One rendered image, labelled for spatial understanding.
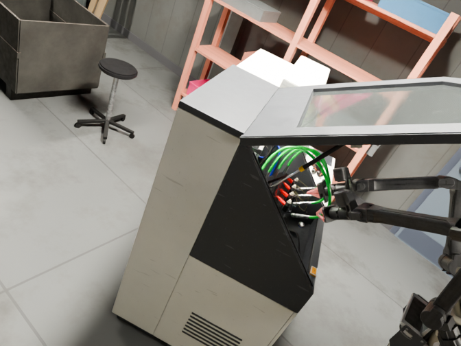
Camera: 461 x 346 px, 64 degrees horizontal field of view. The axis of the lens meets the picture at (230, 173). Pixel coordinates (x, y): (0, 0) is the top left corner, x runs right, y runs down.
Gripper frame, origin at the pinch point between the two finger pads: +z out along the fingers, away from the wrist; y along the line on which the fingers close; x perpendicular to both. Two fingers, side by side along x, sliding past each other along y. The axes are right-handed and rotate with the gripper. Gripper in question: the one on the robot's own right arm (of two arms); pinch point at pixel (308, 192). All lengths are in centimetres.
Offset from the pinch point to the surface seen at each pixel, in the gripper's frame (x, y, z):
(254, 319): 32, -52, 31
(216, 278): 39, -25, 40
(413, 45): -258, 54, -30
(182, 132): 49, 47, 23
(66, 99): -87, 107, 280
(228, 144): 44, 38, 7
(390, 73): -259, 34, -5
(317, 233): -13.6, -28.1, 7.0
